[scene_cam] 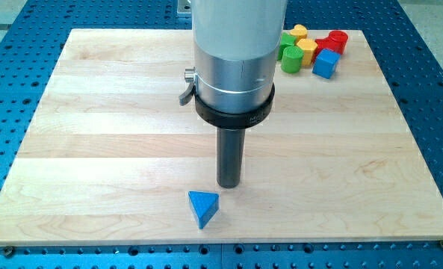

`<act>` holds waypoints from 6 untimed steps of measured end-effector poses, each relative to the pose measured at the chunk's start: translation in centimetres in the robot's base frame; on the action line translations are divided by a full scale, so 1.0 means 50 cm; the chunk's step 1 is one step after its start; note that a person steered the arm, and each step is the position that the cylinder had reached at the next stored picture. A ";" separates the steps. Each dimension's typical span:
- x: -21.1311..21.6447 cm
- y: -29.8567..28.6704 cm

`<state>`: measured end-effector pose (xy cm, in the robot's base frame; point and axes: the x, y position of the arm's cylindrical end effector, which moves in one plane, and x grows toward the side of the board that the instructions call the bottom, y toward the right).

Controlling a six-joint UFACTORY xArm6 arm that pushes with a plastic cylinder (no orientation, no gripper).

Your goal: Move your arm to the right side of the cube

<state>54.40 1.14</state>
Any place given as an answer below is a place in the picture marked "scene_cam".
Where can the light wooden board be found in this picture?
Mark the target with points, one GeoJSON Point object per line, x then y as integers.
{"type": "Point", "coordinates": [110, 155]}

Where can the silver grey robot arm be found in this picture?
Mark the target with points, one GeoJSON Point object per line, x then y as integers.
{"type": "Point", "coordinates": [236, 46]}

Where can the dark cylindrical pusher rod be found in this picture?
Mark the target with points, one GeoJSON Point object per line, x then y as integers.
{"type": "Point", "coordinates": [230, 148]}

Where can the yellow hexagonal block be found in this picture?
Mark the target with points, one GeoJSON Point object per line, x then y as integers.
{"type": "Point", "coordinates": [308, 46]}

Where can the green cylinder block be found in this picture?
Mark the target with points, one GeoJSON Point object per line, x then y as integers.
{"type": "Point", "coordinates": [292, 58]}

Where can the red cylinder block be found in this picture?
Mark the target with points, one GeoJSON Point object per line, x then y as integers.
{"type": "Point", "coordinates": [338, 41]}

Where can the green block behind arm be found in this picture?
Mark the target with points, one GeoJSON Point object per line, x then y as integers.
{"type": "Point", "coordinates": [286, 41]}

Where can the yellow heart block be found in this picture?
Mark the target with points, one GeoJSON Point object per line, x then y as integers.
{"type": "Point", "coordinates": [299, 32]}

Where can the metal bracket at top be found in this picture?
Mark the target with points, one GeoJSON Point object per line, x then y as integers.
{"type": "Point", "coordinates": [183, 8]}

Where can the blue cube block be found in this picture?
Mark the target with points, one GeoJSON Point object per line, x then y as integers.
{"type": "Point", "coordinates": [326, 63]}

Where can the blue triangular prism block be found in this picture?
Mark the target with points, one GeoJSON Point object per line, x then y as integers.
{"type": "Point", "coordinates": [204, 206]}

